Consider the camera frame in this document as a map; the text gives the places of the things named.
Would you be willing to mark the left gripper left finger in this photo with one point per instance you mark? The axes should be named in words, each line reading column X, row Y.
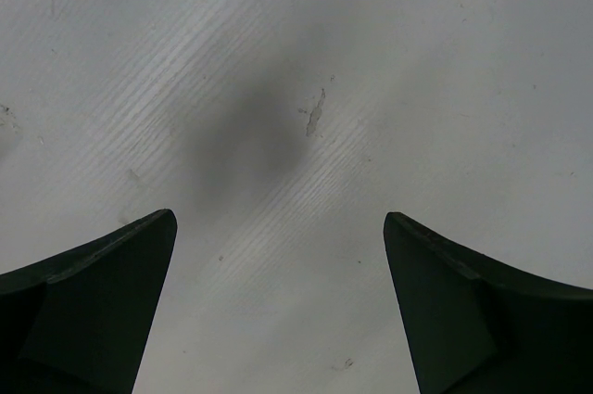
column 78, row 322

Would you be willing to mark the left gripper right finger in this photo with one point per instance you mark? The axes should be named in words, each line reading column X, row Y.
column 477, row 325

